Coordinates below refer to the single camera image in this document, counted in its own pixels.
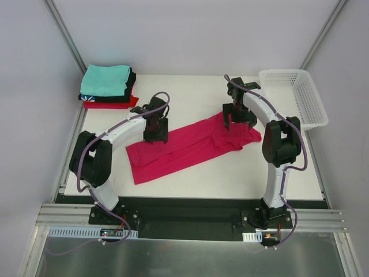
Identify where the pink t shirt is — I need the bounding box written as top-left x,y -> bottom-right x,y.
126,113 -> 262,185

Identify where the white plastic laundry basket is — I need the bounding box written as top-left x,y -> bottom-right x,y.
259,69 -> 329,130

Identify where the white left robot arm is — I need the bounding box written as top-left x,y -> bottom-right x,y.
69,93 -> 170,224

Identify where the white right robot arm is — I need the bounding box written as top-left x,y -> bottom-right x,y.
223,75 -> 306,230

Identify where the red folded t shirt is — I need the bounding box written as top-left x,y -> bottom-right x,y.
83,96 -> 139,110

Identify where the black folded t shirt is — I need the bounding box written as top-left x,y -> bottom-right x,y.
78,68 -> 137,104

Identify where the teal folded t shirt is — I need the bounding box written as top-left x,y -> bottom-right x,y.
80,64 -> 130,97

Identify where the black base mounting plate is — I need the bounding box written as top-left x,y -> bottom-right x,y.
88,197 -> 295,241

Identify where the right white cable duct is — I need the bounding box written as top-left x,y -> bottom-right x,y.
242,231 -> 262,243

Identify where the white cable duct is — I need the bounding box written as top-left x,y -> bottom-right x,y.
242,231 -> 262,243
48,227 -> 138,240

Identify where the right aluminium corner post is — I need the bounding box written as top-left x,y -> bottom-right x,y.
299,0 -> 350,70

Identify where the aluminium corner post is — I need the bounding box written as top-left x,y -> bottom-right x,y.
299,0 -> 350,70
43,0 -> 87,74

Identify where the aluminium frame rail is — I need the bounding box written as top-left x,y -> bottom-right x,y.
35,203 -> 349,233

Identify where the left white cable duct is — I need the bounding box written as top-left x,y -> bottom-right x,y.
48,227 -> 138,240

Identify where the left aluminium corner post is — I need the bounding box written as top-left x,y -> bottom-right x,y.
43,0 -> 87,74

